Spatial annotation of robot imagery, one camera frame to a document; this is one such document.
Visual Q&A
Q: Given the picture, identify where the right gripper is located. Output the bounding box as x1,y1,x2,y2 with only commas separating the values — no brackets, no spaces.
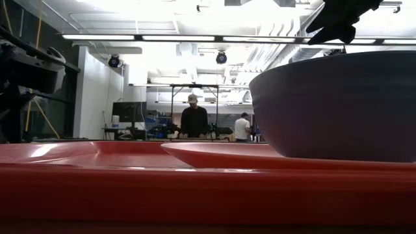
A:
305,0,384,46

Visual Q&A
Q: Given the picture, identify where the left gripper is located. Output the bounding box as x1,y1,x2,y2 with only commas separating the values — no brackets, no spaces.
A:
0,44,67,95

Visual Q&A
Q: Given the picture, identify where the blue plastic bowl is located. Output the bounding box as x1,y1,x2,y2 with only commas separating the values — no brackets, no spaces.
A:
248,50,416,163

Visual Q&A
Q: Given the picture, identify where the pink plastic plate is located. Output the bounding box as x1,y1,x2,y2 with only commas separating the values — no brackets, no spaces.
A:
161,142,416,172

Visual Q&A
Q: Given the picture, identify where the red plastic tray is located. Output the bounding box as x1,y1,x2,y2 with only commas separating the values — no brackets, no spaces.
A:
0,140,416,228

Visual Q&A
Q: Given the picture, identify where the black computer monitor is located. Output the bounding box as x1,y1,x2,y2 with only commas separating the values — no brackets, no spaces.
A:
112,101,148,124

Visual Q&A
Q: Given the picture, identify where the overhead light strip bar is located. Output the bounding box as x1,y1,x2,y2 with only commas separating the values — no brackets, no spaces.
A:
61,33,416,46

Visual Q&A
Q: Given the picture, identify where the person in background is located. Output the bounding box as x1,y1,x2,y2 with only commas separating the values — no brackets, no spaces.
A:
233,112,252,142

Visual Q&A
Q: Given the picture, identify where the person with cap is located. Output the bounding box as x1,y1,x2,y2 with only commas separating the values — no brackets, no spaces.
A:
179,94,210,139

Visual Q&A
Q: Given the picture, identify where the yellow extension cable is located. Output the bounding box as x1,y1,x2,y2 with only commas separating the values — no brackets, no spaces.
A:
2,0,61,140

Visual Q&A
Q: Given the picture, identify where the black background rig frame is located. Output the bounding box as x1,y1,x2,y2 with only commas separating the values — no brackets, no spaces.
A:
170,83,219,140

